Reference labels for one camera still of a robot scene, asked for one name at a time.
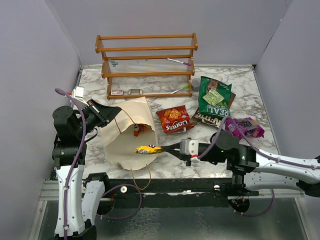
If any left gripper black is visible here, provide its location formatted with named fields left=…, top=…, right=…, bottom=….
left=75, top=98, right=122, bottom=138

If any beige paper bag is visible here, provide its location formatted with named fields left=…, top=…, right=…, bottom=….
left=100, top=97, right=158, bottom=172

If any orange red snack bag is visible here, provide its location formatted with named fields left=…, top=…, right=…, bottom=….
left=156, top=105, right=197, bottom=134

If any yellow m&m candy bag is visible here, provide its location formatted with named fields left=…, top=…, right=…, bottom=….
left=135, top=145, right=164, bottom=155

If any brown kettle chips bag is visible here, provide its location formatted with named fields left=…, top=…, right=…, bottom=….
left=192, top=92, right=236, bottom=128

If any green real chips bag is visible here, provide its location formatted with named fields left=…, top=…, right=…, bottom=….
left=198, top=76, right=232, bottom=120

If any light green snack packet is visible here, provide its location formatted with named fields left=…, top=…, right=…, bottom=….
left=202, top=89, right=225, bottom=106

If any magenta candy bag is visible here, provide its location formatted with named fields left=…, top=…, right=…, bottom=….
left=225, top=117, right=265, bottom=140

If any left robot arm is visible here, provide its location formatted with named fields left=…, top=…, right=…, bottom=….
left=52, top=99, right=121, bottom=240

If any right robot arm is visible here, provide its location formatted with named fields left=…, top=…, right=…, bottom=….
left=161, top=130, right=320, bottom=198

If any small red white box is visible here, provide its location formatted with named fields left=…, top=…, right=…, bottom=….
left=111, top=89, right=124, bottom=96

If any wooden three-tier shelf rack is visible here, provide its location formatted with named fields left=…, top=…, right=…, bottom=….
left=94, top=33, right=198, bottom=100

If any green capped white marker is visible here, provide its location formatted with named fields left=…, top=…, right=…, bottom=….
left=170, top=84, right=189, bottom=94

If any small grey plastic cup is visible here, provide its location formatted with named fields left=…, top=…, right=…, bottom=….
left=191, top=78, right=201, bottom=92

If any pink capped white marker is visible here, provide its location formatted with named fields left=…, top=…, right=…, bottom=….
left=166, top=58, right=192, bottom=66

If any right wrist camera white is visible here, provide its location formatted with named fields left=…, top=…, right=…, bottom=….
left=179, top=138, right=199, bottom=160

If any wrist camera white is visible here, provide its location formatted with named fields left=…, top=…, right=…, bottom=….
left=67, top=86, right=88, bottom=108
left=179, top=138, right=199, bottom=160

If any metal handle bracket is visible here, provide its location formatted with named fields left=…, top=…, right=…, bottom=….
left=128, top=88, right=143, bottom=95

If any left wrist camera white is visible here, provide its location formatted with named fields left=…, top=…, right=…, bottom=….
left=67, top=86, right=88, bottom=108

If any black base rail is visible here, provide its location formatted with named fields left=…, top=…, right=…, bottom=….
left=92, top=172, right=261, bottom=210

